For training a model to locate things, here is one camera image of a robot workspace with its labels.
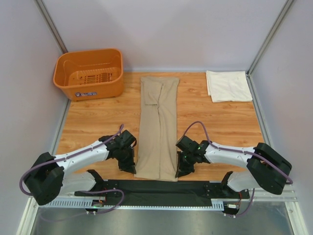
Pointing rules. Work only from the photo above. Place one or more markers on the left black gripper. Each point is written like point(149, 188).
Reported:
point(129, 166)

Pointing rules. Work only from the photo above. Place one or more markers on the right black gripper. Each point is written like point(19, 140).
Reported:
point(182, 170)

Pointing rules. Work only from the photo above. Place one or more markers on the beige t shirt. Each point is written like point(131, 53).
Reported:
point(157, 152)

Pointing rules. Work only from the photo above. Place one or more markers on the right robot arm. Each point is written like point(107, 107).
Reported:
point(263, 166)

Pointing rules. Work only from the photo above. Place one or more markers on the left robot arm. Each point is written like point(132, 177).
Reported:
point(53, 175)

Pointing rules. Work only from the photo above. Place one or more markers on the folded white t shirt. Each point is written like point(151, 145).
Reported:
point(228, 86)

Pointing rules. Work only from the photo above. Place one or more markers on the orange plastic basket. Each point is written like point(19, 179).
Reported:
point(90, 74)

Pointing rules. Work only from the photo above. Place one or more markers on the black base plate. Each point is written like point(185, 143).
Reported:
point(179, 194)

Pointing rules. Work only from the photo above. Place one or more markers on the left aluminium frame post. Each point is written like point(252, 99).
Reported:
point(51, 25)

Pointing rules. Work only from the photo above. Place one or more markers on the aluminium frame post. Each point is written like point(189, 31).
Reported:
point(51, 25)
point(271, 34)

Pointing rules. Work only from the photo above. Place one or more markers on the right aluminium frame post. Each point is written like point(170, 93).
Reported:
point(271, 34)

